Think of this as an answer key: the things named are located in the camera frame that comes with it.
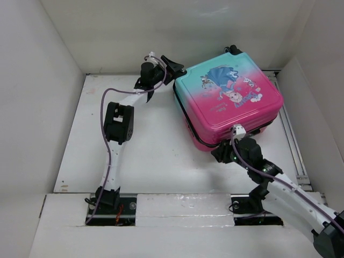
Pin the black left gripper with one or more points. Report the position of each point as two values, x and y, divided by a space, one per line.
171 67

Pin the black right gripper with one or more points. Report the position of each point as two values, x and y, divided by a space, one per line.
222 150

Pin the pink teal kids suitcase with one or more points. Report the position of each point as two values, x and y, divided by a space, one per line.
224 91

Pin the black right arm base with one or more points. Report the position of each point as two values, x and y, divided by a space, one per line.
248 210

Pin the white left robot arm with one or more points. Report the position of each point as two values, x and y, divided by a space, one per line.
117 120

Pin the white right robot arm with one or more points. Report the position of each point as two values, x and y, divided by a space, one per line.
277 194

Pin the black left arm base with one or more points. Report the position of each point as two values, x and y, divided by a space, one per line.
115 209

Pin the white foam cover panel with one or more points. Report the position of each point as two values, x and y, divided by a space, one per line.
184 210

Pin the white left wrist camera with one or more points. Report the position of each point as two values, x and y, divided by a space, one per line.
151 58

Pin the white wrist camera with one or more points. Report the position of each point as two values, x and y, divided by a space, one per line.
238 132
151 58

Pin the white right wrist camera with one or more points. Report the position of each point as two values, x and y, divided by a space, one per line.
238 132

